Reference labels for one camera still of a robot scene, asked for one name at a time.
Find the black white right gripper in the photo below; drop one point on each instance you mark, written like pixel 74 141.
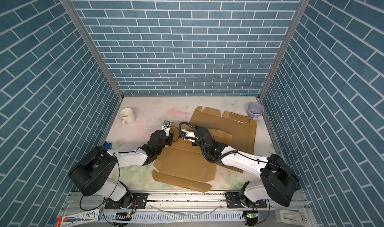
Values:
pixel 198 127

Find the white slotted cable duct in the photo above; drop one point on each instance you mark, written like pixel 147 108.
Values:
pixel 155 217

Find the white plastic device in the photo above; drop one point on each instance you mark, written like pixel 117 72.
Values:
pixel 290 217

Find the blue object at left wall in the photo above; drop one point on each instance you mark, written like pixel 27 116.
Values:
pixel 107 145

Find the white red blue carton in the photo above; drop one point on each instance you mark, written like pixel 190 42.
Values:
pixel 86 217

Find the brown cardboard box top sheet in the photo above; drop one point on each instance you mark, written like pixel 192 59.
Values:
pixel 183 165

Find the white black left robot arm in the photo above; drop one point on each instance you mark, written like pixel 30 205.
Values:
pixel 91 175

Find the aluminium corner post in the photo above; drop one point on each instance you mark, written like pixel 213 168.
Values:
pixel 284 45
pixel 79 25

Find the aluminium right corner post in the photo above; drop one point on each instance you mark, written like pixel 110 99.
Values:
pixel 284 45

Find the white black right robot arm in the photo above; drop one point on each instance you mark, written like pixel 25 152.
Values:
pixel 277 181

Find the lavender ceramic mug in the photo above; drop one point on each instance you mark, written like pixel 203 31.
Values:
pixel 255 110

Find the aluminium left corner post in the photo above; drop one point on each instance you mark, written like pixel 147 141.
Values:
pixel 79 25

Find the brown cardboard box lower sheet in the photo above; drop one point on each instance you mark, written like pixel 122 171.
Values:
pixel 232 129

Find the brown cardboard box sheet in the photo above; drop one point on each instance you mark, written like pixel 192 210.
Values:
pixel 232 129
pixel 183 165

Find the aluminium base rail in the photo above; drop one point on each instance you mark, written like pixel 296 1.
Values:
pixel 170 201

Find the white ceramic mug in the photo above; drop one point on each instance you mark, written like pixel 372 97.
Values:
pixel 127 115

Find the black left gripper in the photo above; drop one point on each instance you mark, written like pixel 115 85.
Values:
pixel 170 138

